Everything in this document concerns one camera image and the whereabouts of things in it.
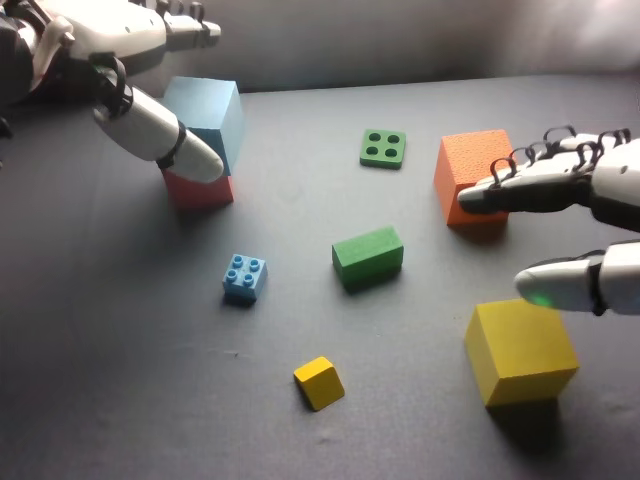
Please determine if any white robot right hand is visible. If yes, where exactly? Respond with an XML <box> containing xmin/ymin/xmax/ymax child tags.
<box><xmin>456</xmin><ymin>124</ymin><xmax>640</xmax><ymax>317</ymax></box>

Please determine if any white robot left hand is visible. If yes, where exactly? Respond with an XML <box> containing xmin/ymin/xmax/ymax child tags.
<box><xmin>59</xmin><ymin>0</ymin><xmax>225</xmax><ymax>184</ymax></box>

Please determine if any light blue foam cube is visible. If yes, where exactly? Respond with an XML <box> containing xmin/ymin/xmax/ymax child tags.
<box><xmin>162</xmin><ymin>75</ymin><xmax>245</xmax><ymax>177</ymax></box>

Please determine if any large yellow cube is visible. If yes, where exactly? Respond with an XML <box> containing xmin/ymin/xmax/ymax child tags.
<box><xmin>464</xmin><ymin>298</ymin><xmax>581</xmax><ymax>409</ymax></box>

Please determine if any green lego plate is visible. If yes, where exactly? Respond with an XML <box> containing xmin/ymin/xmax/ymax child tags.
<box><xmin>358</xmin><ymin>128</ymin><xmax>408</xmax><ymax>170</ymax></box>

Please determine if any green rectangular block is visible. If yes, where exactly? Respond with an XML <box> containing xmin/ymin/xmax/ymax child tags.
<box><xmin>331</xmin><ymin>225</ymin><xmax>404</xmax><ymax>294</ymax></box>

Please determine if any small yellow cube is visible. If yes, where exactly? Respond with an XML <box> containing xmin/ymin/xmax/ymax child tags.
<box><xmin>293</xmin><ymin>356</ymin><xmax>346</xmax><ymax>412</ymax></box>

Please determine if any orange foam cube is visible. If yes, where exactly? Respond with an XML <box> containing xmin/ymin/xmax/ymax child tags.
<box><xmin>433</xmin><ymin>129</ymin><xmax>515</xmax><ymax>229</ymax></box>

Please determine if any red foam cube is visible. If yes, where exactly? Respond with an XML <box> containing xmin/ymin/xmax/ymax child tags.
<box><xmin>159</xmin><ymin>167</ymin><xmax>235</xmax><ymax>210</ymax></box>

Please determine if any white fabric cover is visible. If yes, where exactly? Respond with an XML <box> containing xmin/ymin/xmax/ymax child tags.
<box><xmin>124</xmin><ymin>0</ymin><xmax>640</xmax><ymax>94</ymax></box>

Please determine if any blue studded toy brick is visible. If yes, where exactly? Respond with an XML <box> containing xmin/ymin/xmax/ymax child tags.
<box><xmin>221</xmin><ymin>253</ymin><xmax>269</xmax><ymax>304</ymax></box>

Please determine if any grey table cloth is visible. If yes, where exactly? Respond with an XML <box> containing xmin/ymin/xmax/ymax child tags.
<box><xmin>0</xmin><ymin>74</ymin><xmax>640</xmax><ymax>480</ymax></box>

